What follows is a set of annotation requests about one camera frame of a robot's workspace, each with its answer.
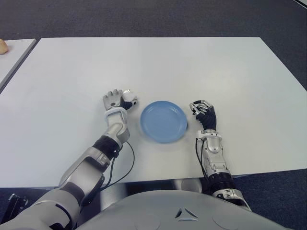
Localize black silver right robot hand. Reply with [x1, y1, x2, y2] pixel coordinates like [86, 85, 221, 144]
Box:
[189, 99, 218, 131]

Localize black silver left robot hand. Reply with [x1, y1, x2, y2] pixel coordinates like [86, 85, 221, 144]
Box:
[102, 89, 140, 111]

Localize white charger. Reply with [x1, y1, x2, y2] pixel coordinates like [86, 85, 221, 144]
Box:
[121, 89, 139, 103]

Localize blue plate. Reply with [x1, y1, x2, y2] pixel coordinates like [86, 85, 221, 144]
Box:
[140, 100, 189, 144]

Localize grey robot torso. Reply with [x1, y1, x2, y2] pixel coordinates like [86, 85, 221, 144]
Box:
[76, 189, 288, 230]

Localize beige round object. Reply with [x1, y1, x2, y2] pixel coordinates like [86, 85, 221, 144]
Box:
[0, 39, 9, 56]

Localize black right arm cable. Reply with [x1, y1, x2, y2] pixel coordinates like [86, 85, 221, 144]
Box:
[195, 138, 208, 178]

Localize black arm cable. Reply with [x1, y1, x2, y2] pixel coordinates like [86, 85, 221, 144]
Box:
[81, 141, 136, 207]
[195, 138, 208, 178]

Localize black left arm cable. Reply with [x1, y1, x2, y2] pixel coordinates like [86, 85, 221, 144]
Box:
[81, 141, 136, 207]

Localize black metal bracket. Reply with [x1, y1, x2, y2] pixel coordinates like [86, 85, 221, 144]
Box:
[0, 193, 28, 224]

